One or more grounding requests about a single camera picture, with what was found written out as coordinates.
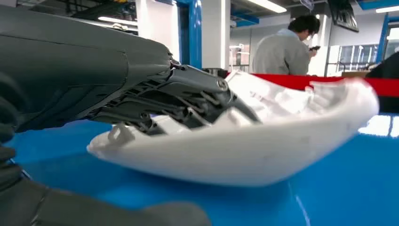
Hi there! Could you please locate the blue metal shelf rack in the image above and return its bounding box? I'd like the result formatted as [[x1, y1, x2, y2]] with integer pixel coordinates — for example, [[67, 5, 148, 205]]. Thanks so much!
[[4, 113, 399, 226]]

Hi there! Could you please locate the ceiling light strip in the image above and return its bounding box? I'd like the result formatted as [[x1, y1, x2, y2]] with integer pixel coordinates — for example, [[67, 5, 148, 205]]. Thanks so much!
[[246, 0, 287, 14], [97, 16, 138, 26], [375, 5, 399, 14]]

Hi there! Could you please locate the red barrier belt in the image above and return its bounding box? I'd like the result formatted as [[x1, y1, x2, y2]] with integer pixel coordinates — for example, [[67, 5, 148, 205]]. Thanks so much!
[[226, 73, 399, 98]]

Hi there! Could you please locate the black hanging monitor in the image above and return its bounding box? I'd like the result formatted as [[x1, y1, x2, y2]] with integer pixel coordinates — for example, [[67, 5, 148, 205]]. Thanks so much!
[[327, 0, 359, 33]]

